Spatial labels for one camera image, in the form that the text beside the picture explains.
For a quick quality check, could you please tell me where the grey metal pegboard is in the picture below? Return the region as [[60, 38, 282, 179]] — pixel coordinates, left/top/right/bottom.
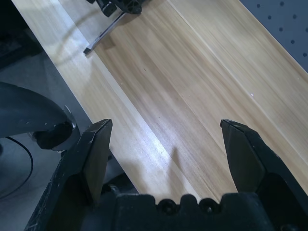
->
[[239, 0, 308, 74]]

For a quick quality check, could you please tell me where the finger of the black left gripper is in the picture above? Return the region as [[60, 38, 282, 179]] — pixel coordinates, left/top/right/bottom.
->
[[100, 1, 119, 18], [116, 0, 143, 14]]

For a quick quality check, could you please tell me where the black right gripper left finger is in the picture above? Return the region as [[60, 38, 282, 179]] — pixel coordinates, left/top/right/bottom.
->
[[23, 118, 113, 231]]

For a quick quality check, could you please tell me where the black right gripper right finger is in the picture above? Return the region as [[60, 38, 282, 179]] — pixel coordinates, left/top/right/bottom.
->
[[220, 119, 308, 231]]

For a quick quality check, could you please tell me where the orange black screwdriver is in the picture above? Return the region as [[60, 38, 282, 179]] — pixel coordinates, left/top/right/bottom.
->
[[83, 12, 127, 55]]

